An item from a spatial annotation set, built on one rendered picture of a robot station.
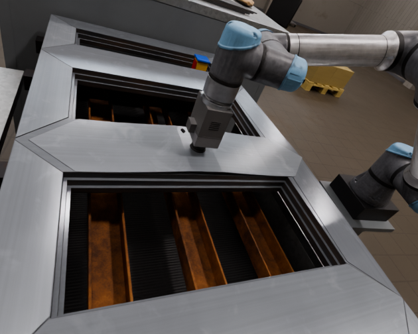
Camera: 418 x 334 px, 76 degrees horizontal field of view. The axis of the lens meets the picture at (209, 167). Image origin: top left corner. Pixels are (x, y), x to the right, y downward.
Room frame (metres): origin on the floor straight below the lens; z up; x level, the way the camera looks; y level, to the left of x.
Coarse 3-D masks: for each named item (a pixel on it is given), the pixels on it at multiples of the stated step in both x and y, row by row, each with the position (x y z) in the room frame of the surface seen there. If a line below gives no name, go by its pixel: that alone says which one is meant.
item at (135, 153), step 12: (120, 132) 0.51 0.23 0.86; (132, 132) 0.53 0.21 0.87; (144, 132) 0.55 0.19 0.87; (120, 144) 0.47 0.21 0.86; (132, 144) 0.48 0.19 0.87; (144, 144) 0.50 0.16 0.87; (120, 156) 0.43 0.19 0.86; (132, 156) 0.45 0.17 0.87; (144, 156) 0.46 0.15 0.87; (120, 168) 0.40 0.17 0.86; (132, 168) 0.41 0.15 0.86; (144, 168) 0.43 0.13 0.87; (156, 168) 0.44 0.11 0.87
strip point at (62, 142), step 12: (48, 132) 0.41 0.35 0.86; (60, 132) 0.43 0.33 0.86; (72, 132) 0.44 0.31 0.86; (36, 144) 0.36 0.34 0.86; (48, 144) 0.38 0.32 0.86; (60, 144) 0.39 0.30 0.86; (72, 144) 0.41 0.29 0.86; (60, 156) 0.36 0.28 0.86; (72, 156) 0.37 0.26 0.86; (72, 168) 0.35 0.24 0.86
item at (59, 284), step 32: (160, 96) 0.84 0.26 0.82; (192, 96) 0.92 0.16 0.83; (256, 128) 0.84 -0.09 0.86; (64, 192) 0.30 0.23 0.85; (96, 192) 0.35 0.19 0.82; (128, 192) 0.39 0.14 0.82; (288, 192) 0.60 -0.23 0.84; (64, 224) 0.25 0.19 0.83; (320, 224) 0.51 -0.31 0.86; (64, 256) 0.20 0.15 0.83; (320, 256) 0.45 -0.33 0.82; (64, 288) 0.16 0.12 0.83
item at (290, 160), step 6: (276, 144) 0.78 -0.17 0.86; (282, 150) 0.76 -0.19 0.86; (288, 150) 0.78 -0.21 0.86; (282, 156) 0.73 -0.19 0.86; (288, 156) 0.75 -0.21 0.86; (294, 156) 0.76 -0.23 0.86; (288, 162) 0.71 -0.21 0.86; (294, 162) 0.73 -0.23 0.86; (294, 168) 0.69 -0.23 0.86; (294, 174) 0.66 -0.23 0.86
